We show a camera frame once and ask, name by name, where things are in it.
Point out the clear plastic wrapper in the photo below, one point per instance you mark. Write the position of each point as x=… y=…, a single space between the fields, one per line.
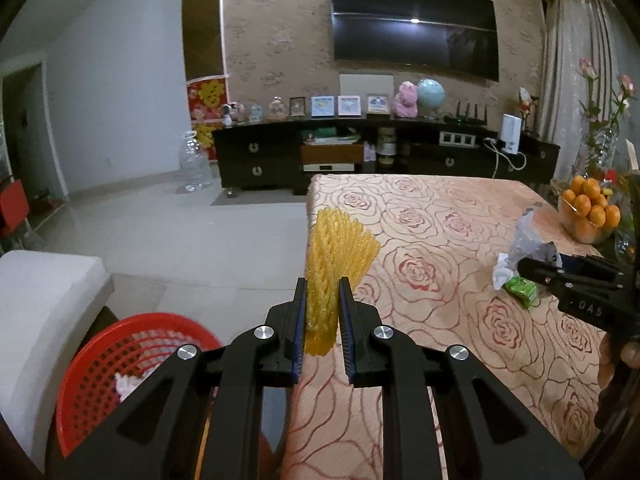
x=527 y=240

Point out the small white toy figure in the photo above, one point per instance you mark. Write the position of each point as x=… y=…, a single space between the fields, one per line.
x=228 y=114

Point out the glass fruit bowl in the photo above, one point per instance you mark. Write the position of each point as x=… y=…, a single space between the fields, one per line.
x=582 y=232

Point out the black router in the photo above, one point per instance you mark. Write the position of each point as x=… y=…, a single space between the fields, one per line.
x=467 y=119

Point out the person's right hand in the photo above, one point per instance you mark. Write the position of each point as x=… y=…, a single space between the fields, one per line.
x=607 y=357

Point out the white seat cushion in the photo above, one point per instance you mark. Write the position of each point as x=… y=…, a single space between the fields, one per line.
x=40 y=310

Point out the white plastic bag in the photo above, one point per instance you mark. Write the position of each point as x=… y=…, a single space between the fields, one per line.
x=130 y=385

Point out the crumpled white tissue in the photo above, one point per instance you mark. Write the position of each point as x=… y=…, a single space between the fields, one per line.
x=502 y=272

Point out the white box device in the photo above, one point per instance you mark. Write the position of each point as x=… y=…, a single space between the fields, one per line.
x=511 y=135

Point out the white board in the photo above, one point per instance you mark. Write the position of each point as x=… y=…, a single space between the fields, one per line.
x=365 y=84

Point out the beige curtain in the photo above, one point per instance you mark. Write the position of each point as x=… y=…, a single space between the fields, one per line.
x=575 y=60

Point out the silver media player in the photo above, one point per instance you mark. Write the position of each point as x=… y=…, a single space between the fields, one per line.
x=331 y=167

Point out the glass snow globe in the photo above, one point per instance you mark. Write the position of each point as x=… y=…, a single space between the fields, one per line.
x=276 y=108

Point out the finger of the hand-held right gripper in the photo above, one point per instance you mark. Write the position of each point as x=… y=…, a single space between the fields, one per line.
x=592 y=267
x=542 y=272

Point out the clear plastic jug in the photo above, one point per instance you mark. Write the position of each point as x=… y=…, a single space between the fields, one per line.
x=194 y=165

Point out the white socket panel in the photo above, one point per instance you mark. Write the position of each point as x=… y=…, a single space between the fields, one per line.
x=456 y=139

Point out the vase with pink flowers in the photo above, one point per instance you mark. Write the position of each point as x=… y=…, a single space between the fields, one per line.
x=597 y=110

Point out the pile of oranges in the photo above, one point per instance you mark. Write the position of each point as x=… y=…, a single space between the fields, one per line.
x=590 y=205

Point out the glass vase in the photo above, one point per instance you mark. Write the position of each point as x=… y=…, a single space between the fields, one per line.
x=602 y=152

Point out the small dark photo frame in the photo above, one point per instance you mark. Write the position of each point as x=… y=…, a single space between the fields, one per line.
x=297 y=106

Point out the yellow foam fruit net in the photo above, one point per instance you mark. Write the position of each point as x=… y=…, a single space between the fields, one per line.
x=325 y=260

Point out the brown wooden box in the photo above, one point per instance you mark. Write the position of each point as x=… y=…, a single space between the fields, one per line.
x=332 y=152

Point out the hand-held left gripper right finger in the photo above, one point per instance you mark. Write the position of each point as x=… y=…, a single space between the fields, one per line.
x=346 y=332

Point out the red chair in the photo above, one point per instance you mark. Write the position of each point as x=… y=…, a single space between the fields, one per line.
x=12 y=205

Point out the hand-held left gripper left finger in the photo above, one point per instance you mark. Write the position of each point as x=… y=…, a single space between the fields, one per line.
x=299 y=332

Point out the colourful figurine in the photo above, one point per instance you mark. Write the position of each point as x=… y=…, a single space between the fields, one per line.
x=525 y=100

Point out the dark tv cabinet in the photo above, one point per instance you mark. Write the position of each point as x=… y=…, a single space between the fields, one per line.
x=260 y=155

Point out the small white bottle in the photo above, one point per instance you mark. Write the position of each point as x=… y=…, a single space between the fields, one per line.
x=370 y=152

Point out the green snack packet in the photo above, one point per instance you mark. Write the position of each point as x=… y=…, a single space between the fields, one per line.
x=522 y=292

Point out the light blue globe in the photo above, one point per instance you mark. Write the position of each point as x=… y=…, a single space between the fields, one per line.
x=431 y=94

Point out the cream tin can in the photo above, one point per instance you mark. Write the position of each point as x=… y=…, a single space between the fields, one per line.
x=386 y=146

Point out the green book stack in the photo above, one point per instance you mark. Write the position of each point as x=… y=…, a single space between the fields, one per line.
x=330 y=136

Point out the pink plush toy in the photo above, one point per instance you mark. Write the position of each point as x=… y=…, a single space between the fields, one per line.
x=406 y=101

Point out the light blue ornament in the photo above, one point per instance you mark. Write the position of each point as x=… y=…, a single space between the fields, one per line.
x=255 y=111

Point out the red festive poster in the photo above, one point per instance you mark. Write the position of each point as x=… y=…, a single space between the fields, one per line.
x=207 y=97

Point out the black television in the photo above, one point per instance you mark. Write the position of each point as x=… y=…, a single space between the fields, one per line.
x=415 y=25

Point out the red plastic mesh basket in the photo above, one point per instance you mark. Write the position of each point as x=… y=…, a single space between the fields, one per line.
x=100 y=360

